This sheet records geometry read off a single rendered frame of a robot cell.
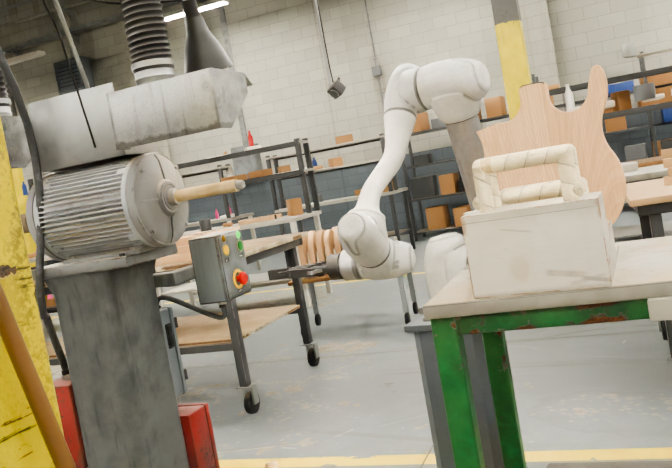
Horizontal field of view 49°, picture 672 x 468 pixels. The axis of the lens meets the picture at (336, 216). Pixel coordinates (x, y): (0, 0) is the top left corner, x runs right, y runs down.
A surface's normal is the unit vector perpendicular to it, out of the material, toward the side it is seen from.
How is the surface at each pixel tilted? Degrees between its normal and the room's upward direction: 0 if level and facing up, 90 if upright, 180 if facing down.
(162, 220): 97
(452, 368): 90
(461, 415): 90
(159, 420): 90
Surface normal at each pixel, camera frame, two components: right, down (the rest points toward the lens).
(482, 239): -0.38, 0.11
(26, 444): 0.92, -0.14
